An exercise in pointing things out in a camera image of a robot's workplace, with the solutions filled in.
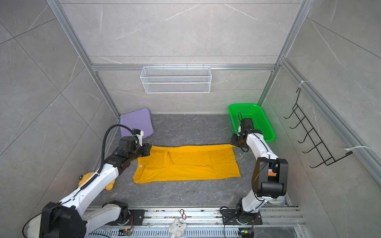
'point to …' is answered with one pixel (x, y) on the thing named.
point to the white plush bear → (32, 228)
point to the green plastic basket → (261, 122)
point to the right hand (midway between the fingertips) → (237, 141)
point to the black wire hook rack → (318, 146)
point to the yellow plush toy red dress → (83, 179)
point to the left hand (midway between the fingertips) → (152, 143)
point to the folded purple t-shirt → (139, 119)
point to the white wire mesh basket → (176, 80)
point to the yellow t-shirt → (172, 162)
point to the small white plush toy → (177, 228)
